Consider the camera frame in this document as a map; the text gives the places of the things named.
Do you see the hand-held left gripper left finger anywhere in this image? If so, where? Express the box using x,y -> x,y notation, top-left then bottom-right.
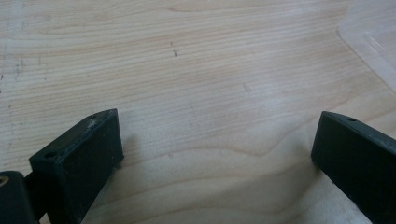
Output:
29,108 -> 125,224

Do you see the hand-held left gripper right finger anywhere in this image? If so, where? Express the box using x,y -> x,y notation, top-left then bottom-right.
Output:
310,110 -> 396,224

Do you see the clear plastic bowl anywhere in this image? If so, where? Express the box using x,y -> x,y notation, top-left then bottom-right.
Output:
336,0 -> 396,93

